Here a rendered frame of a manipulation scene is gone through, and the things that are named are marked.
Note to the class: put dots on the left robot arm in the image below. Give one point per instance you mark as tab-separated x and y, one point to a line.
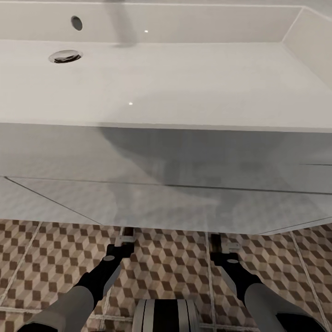
71	311

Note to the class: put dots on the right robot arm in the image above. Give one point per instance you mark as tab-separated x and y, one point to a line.
270	311

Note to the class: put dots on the mousetrap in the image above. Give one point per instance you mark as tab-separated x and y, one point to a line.
128	231
216	243

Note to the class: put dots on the furniture sink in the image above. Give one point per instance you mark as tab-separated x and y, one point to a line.
194	115

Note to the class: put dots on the robot trunk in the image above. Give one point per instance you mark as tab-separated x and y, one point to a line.
166	315

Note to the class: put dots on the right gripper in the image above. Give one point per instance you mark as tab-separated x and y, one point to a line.
217	257

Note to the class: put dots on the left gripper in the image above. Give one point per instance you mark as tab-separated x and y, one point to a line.
125	250

